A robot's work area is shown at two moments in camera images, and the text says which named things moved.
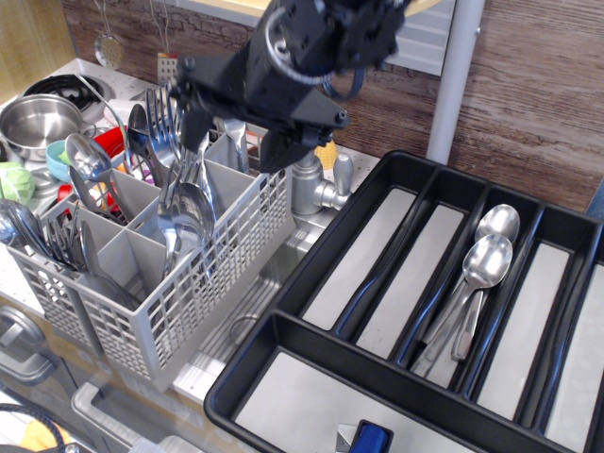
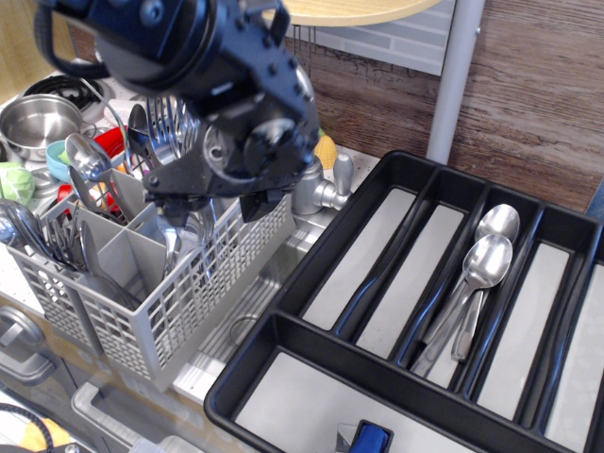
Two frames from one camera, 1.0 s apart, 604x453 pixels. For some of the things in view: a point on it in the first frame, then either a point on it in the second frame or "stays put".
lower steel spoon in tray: [487, 261] stays put
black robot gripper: [266, 84] to [255, 150]
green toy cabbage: [17, 183] stays put
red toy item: [111, 141] stays put
